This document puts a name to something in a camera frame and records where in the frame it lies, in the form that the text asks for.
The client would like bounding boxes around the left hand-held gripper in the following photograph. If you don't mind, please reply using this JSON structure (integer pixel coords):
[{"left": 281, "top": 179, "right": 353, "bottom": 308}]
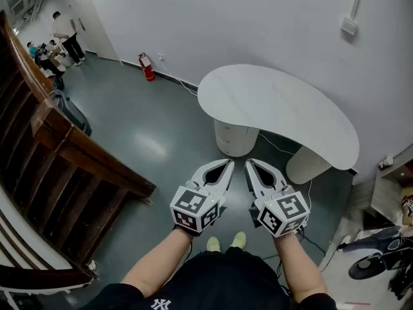
[{"left": 170, "top": 159, "right": 236, "bottom": 238}]

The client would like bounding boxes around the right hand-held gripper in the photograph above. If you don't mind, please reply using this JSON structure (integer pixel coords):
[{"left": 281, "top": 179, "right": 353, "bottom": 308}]
[{"left": 244, "top": 158, "right": 311, "bottom": 238}]

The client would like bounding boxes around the person's left forearm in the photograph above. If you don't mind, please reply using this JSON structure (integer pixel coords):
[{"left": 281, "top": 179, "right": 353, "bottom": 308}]
[{"left": 121, "top": 227, "right": 194, "bottom": 298}]

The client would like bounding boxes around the person's right forearm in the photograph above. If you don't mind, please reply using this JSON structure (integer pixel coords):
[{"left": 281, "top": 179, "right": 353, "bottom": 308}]
[{"left": 273, "top": 233, "right": 328, "bottom": 304}]

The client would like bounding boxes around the white table with drawer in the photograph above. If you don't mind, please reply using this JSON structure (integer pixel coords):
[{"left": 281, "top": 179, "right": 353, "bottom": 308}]
[{"left": 197, "top": 63, "right": 360, "bottom": 185}]

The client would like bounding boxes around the person's right pale yellow shoe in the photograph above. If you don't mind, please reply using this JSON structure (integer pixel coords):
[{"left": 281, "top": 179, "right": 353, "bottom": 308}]
[{"left": 230, "top": 231, "right": 247, "bottom": 249}]

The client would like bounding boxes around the person's black T-shirt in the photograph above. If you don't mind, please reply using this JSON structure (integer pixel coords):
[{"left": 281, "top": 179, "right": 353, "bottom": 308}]
[{"left": 79, "top": 246, "right": 338, "bottom": 310}]

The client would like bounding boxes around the wooden shelf unit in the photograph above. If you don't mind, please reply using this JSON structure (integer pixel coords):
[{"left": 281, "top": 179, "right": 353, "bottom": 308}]
[{"left": 370, "top": 143, "right": 413, "bottom": 227}]

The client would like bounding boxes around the red fire extinguisher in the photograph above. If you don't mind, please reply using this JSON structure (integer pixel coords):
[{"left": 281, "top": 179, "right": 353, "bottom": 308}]
[{"left": 137, "top": 52, "right": 156, "bottom": 83}]

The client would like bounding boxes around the black floor device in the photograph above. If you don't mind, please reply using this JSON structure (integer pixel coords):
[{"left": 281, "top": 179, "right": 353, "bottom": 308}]
[{"left": 337, "top": 226, "right": 413, "bottom": 281}]

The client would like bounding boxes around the black bag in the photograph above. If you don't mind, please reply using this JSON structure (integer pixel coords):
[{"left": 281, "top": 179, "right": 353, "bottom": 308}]
[{"left": 48, "top": 88, "right": 93, "bottom": 137}]

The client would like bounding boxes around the white door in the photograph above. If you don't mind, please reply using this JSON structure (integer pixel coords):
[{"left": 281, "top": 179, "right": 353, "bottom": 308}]
[{"left": 63, "top": 0, "right": 121, "bottom": 61}]

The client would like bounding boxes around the white cable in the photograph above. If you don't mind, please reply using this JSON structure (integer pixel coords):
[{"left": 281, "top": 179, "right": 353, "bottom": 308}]
[
  {"left": 159, "top": 56, "right": 199, "bottom": 98},
  {"left": 257, "top": 132, "right": 314, "bottom": 210}
]

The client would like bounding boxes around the black cable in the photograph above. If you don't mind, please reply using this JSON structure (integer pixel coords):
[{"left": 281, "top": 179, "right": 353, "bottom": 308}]
[{"left": 296, "top": 229, "right": 327, "bottom": 256}]

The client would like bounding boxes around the white wall junction box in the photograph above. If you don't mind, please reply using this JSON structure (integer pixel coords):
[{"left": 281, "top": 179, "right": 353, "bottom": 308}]
[{"left": 341, "top": 17, "right": 359, "bottom": 36}]

